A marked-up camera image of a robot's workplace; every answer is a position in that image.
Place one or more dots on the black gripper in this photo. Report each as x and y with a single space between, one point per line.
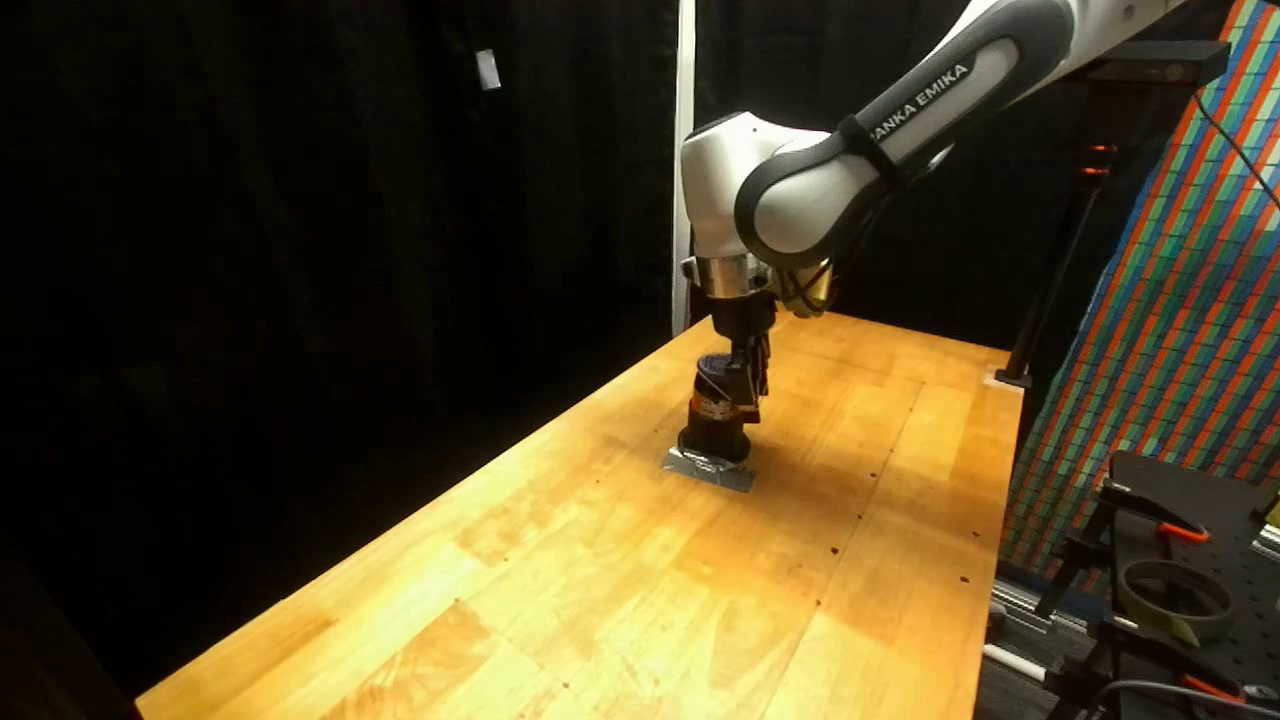
740 317

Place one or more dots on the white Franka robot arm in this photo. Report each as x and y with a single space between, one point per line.
854 147

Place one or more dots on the dark jar with purple lid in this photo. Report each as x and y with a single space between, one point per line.
713 422

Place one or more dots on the white vertical pole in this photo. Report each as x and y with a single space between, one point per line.
686 82

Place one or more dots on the black stand with shelf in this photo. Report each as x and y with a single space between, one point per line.
1067 252

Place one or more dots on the white paper tag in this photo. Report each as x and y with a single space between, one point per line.
489 68

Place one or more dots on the clear tape roll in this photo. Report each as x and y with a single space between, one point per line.
1172 597

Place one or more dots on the aluminium rail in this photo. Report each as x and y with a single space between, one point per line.
1035 641

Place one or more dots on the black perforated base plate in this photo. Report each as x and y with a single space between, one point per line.
1201 492

